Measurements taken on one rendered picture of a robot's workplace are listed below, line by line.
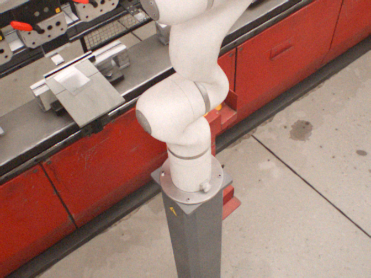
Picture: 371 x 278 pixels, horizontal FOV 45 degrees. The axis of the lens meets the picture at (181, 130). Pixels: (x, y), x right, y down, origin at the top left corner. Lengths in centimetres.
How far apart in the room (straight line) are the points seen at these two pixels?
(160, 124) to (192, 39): 25
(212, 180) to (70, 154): 69
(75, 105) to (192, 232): 59
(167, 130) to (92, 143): 87
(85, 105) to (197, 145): 58
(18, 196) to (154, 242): 81
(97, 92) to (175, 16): 96
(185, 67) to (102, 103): 74
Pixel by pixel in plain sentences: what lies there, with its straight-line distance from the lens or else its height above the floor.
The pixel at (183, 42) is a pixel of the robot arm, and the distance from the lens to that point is 83.
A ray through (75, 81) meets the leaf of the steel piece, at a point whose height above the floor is 100.
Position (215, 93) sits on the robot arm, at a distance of 103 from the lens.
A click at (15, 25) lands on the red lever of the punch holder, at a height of 131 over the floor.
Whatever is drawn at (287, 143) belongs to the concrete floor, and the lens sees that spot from 268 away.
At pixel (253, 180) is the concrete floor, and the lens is 252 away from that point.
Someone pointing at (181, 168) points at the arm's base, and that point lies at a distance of 121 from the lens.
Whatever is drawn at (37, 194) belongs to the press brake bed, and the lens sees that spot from 191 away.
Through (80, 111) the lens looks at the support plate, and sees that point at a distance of 157.
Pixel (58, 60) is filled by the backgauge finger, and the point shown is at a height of 100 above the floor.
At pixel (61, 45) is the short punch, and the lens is 166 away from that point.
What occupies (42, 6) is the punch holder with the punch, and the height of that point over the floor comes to 130.
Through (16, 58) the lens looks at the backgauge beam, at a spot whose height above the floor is 94.
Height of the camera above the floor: 217
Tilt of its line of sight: 53 degrees down
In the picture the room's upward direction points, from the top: 6 degrees counter-clockwise
